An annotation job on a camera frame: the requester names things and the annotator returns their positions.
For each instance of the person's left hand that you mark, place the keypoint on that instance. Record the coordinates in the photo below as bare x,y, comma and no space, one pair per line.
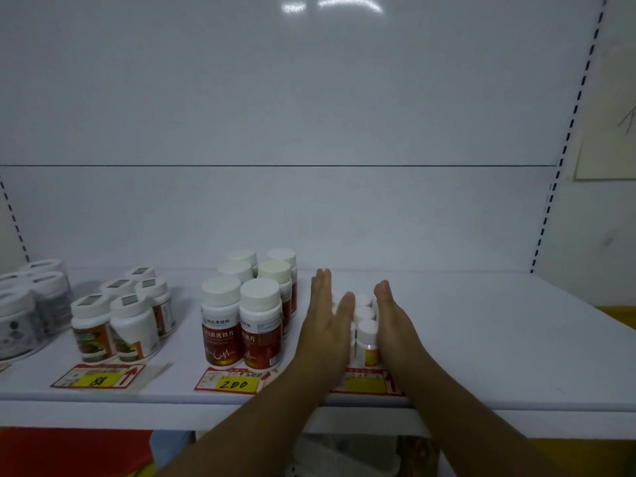
323,337

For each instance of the person's right hand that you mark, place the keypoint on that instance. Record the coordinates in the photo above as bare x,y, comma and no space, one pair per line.
397,337

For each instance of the group of small yellow-label bottles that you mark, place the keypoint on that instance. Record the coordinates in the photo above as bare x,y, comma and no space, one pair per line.
368,342

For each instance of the group of red-label bottles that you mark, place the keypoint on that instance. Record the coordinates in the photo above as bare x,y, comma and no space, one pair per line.
221,337

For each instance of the person's left forearm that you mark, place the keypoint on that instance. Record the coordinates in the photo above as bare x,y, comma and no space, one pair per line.
258,427

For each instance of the person's right forearm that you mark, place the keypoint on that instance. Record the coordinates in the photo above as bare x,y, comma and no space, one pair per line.
472,432

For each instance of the slotted white shelf upright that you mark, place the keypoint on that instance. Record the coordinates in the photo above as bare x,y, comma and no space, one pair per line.
15,218
566,144

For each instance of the light blue tube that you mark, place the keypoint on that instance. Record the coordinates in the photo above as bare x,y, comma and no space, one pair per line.
169,447

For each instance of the white back panel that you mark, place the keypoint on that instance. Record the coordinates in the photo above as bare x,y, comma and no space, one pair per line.
298,94

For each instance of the red sheet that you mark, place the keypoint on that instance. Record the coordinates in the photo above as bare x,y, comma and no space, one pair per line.
74,452

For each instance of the cream paper wall sign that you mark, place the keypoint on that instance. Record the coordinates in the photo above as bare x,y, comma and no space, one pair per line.
606,144

